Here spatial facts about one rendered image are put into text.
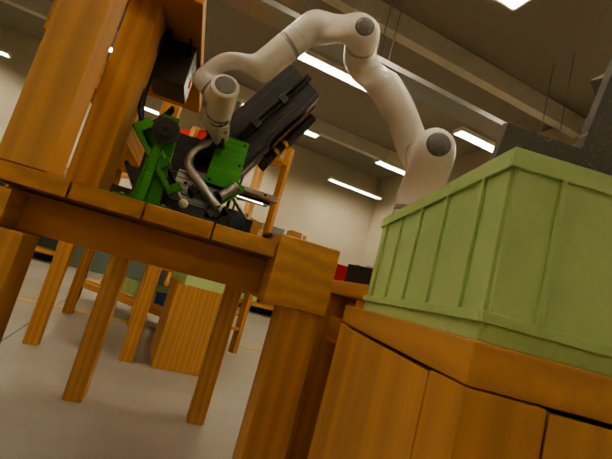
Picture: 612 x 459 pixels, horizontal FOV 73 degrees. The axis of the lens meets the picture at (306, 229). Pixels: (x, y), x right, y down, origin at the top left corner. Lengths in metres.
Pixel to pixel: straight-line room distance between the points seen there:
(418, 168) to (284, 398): 0.68
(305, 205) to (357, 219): 1.64
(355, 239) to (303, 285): 11.04
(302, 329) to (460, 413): 0.59
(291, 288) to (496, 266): 0.57
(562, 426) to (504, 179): 0.20
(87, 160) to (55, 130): 0.39
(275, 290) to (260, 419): 0.26
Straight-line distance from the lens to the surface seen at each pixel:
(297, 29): 1.37
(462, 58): 6.54
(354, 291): 1.09
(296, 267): 0.89
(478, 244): 0.42
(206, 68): 1.36
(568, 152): 0.59
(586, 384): 0.41
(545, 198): 0.42
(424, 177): 1.20
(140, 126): 1.28
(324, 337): 1.25
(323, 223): 11.51
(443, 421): 0.38
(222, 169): 1.54
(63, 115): 0.95
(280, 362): 0.92
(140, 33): 1.44
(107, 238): 0.97
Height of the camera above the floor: 0.79
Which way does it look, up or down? 8 degrees up
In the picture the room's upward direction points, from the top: 15 degrees clockwise
